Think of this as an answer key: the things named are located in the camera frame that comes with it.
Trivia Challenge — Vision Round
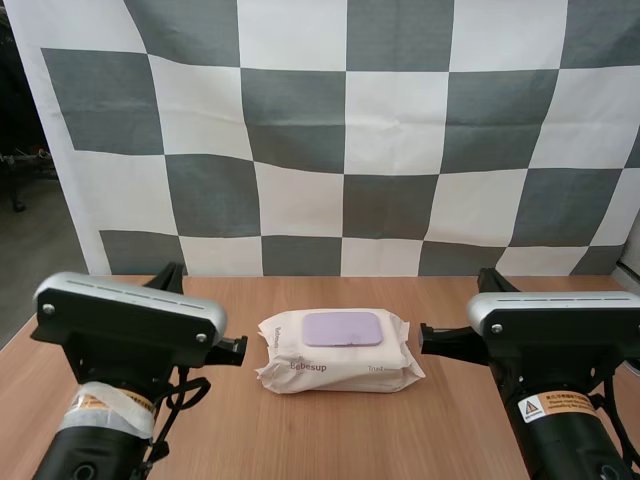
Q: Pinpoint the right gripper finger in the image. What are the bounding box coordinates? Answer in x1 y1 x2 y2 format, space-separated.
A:
418 322 489 369
477 267 519 301

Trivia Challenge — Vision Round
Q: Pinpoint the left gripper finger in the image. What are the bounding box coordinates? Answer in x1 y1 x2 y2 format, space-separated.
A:
205 335 249 369
143 260 188 297

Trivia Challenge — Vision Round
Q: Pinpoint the white wet wipes pack lilac lid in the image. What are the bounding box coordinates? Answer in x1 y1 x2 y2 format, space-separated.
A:
254 308 427 397

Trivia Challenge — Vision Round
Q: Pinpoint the checked cloth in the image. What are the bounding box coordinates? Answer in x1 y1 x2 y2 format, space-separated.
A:
3 0 640 279

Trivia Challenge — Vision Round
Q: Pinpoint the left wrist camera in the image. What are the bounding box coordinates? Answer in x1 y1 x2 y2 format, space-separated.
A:
30 271 230 386

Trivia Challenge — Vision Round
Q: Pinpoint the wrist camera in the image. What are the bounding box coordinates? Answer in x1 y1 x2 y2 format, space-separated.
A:
465 291 640 384
30 271 230 386

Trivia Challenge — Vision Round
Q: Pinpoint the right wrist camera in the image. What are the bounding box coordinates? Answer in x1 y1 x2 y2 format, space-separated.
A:
465 291 640 384

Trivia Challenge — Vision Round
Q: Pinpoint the black cable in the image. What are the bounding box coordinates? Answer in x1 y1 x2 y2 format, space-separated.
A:
589 372 640 474
144 367 212 480

